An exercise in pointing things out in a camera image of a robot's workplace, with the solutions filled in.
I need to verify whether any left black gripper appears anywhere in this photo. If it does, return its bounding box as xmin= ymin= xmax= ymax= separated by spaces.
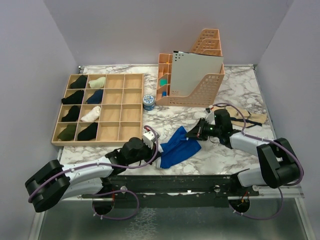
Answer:
xmin=127 ymin=139 xmax=162 ymax=166

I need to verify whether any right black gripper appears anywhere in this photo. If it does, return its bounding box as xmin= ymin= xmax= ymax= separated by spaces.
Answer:
xmin=185 ymin=117 xmax=222 ymax=141

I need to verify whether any blue boxer underwear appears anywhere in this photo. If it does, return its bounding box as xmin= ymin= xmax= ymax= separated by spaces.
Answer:
xmin=156 ymin=126 xmax=202 ymax=169

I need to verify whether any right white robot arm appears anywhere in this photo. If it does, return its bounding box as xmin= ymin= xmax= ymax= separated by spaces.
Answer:
xmin=185 ymin=108 xmax=303 ymax=196

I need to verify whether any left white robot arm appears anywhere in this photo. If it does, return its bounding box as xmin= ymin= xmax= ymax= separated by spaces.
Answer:
xmin=24 ymin=137 xmax=163 ymax=213

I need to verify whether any beige underwear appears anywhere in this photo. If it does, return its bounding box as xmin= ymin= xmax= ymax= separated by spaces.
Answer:
xmin=225 ymin=106 xmax=267 ymax=128

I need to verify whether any peach file organizer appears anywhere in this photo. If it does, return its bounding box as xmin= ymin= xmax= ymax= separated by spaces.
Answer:
xmin=155 ymin=28 xmax=225 ymax=107

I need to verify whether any black rolled sock bottom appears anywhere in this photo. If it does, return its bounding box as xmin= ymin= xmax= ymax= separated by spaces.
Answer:
xmin=77 ymin=122 xmax=98 ymax=141

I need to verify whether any black rolled sock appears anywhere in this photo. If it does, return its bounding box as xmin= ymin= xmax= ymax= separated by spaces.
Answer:
xmin=69 ymin=75 xmax=88 ymax=89
xmin=61 ymin=105 xmax=80 ymax=122
xmin=61 ymin=90 xmax=85 ymax=105
xmin=77 ymin=122 xmax=98 ymax=141

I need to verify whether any blue patterned round tin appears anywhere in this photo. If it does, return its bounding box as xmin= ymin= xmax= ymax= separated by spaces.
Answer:
xmin=142 ymin=94 xmax=156 ymax=111

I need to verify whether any white rolled sock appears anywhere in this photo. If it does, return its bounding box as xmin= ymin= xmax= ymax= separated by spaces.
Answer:
xmin=80 ymin=106 xmax=101 ymax=123

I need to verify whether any wooden compartment tray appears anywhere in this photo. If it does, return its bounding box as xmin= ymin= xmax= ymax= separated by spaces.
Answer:
xmin=51 ymin=73 xmax=144 ymax=147

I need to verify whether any navy rolled sock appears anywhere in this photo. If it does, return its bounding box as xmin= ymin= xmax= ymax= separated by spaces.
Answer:
xmin=86 ymin=89 xmax=104 ymax=104

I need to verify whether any grey white folder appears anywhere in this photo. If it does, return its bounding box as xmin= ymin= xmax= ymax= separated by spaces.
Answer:
xmin=170 ymin=51 xmax=224 ymax=97

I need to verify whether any dark green rolled sock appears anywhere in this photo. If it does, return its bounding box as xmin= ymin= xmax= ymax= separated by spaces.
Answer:
xmin=57 ymin=124 xmax=77 ymax=142

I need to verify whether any pale green rolled sock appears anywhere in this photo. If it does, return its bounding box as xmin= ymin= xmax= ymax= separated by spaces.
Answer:
xmin=88 ymin=76 xmax=106 ymax=89

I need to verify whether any black rolled sock top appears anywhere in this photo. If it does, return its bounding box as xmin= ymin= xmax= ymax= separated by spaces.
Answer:
xmin=69 ymin=75 xmax=88 ymax=89

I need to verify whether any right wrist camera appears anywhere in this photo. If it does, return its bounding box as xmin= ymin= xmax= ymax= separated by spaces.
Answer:
xmin=205 ymin=105 xmax=215 ymax=124

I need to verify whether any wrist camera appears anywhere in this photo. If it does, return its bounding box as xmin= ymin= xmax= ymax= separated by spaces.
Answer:
xmin=142 ymin=130 xmax=160 ymax=149
xmin=205 ymin=105 xmax=215 ymax=124

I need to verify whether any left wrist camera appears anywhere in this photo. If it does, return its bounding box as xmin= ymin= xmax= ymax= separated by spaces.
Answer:
xmin=142 ymin=130 xmax=160 ymax=149

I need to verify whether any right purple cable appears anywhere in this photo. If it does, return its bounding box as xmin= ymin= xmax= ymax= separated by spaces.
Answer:
xmin=209 ymin=102 xmax=305 ymax=221

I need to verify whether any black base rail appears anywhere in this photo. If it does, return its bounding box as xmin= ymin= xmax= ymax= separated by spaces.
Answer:
xmin=82 ymin=175 xmax=259 ymax=208

